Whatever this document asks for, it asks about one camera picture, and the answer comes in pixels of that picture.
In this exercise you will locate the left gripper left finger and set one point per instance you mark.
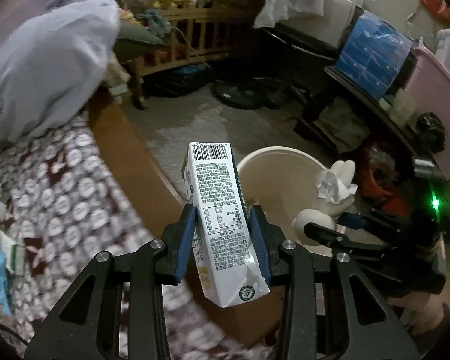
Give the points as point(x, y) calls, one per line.
point(85, 322)

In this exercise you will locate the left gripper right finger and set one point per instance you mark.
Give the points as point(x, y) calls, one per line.
point(330, 308)

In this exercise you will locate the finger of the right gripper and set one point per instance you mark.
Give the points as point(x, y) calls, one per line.
point(329, 238)
point(355, 221)

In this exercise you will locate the cream fuzzy sock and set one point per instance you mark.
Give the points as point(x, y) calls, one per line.
point(322, 213)

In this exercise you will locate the white tissue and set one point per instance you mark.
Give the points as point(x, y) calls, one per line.
point(331, 189)

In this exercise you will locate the white milk carton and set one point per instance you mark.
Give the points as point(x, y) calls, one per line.
point(225, 258)

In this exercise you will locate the cream trash bin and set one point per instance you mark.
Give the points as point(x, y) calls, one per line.
point(282, 181)

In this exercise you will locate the person right hand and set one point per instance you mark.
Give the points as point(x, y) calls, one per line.
point(427, 312)

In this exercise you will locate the patterned bed cover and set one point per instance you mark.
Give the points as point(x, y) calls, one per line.
point(62, 206)

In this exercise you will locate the pink storage tub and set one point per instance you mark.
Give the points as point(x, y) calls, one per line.
point(429, 86)

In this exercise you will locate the black fan base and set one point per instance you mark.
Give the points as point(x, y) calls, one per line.
point(252, 94)

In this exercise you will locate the blue plastic drawer box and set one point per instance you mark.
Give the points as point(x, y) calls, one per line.
point(373, 54)

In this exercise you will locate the lavender blanket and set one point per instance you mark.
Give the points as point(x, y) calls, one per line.
point(52, 64)

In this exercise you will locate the wooden crib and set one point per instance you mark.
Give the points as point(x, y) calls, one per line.
point(159, 35)

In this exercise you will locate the wooden bed frame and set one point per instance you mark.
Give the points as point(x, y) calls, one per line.
point(192, 321)

